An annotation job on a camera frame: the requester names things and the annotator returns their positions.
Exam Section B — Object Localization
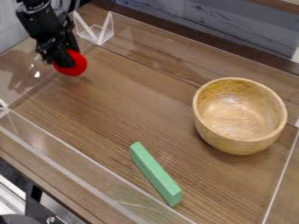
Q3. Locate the clear acrylic front wall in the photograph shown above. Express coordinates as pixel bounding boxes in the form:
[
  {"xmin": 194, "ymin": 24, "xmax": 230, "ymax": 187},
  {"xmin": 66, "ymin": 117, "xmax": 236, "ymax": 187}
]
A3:
[{"xmin": 0, "ymin": 100, "xmax": 194, "ymax": 224}]

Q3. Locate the red plush strawberry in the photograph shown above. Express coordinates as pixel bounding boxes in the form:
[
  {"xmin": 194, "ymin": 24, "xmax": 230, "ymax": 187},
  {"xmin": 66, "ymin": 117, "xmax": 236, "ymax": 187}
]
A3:
[{"xmin": 52, "ymin": 49, "xmax": 88, "ymax": 77}]

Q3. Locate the black metal table frame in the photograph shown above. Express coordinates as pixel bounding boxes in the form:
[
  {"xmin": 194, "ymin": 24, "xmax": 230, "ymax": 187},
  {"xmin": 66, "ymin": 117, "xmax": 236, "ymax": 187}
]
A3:
[{"xmin": 24, "ymin": 185, "xmax": 66, "ymax": 224}]

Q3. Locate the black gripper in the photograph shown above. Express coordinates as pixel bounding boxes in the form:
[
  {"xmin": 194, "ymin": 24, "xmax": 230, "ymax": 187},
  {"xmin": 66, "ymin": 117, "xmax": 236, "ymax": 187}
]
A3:
[{"xmin": 14, "ymin": 0, "xmax": 80, "ymax": 68}]

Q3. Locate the wooden bowl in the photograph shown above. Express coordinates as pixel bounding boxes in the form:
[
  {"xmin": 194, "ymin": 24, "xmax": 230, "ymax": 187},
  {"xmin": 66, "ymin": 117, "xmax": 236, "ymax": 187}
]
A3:
[{"xmin": 192, "ymin": 77, "xmax": 287, "ymax": 156}]

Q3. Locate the green rectangular block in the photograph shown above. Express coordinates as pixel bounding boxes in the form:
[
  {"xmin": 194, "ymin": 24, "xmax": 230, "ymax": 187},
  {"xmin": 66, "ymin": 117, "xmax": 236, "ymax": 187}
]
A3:
[{"xmin": 129, "ymin": 142, "xmax": 182, "ymax": 207}]

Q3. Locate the clear acrylic corner bracket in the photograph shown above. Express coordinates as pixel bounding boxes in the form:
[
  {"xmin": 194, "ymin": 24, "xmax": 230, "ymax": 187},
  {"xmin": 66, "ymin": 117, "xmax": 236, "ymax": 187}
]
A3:
[{"xmin": 72, "ymin": 11, "xmax": 114, "ymax": 46}]

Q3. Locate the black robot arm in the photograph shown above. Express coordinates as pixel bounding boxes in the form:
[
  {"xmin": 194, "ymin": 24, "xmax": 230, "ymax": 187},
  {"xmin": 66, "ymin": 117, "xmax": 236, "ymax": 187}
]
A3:
[{"xmin": 14, "ymin": 0, "xmax": 80, "ymax": 68}]

